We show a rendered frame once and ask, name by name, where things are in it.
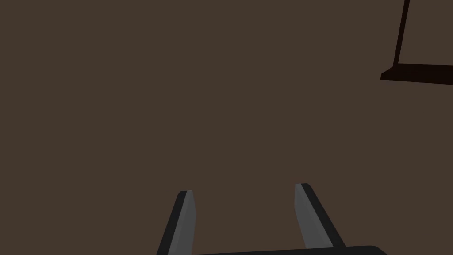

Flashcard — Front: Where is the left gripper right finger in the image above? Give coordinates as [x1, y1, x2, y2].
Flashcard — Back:
[294, 183, 347, 249]

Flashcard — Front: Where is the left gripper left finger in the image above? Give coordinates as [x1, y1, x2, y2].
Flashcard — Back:
[156, 190, 197, 255]

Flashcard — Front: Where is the dark brown wall shelf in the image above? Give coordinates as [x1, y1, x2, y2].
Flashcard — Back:
[380, 0, 453, 85]

